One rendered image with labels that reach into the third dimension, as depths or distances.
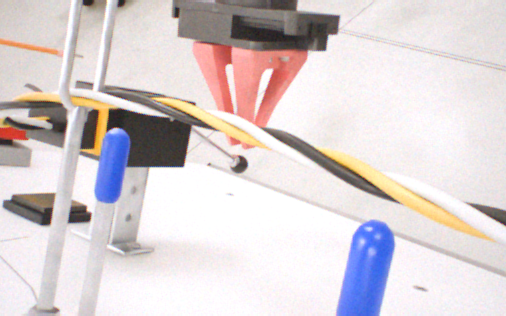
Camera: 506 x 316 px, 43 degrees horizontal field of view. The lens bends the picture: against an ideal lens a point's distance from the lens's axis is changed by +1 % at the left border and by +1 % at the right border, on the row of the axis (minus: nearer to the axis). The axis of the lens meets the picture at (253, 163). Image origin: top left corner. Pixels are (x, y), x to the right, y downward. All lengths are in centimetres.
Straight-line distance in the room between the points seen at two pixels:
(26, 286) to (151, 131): 11
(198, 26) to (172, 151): 10
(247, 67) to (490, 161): 154
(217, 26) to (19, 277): 21
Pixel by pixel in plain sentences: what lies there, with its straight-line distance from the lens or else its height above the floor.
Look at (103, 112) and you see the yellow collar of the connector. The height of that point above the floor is 116.
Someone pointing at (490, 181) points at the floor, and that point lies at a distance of 185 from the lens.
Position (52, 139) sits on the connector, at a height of 116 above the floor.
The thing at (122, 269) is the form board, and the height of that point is 109.
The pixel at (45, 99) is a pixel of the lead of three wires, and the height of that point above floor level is 120.
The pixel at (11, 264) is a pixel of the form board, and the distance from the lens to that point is 33.
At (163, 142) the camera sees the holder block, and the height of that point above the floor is 112.
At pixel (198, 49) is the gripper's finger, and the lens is 44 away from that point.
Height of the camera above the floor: 129
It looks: 35 degrees down
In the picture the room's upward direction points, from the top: 30 degrees counter-clockwise
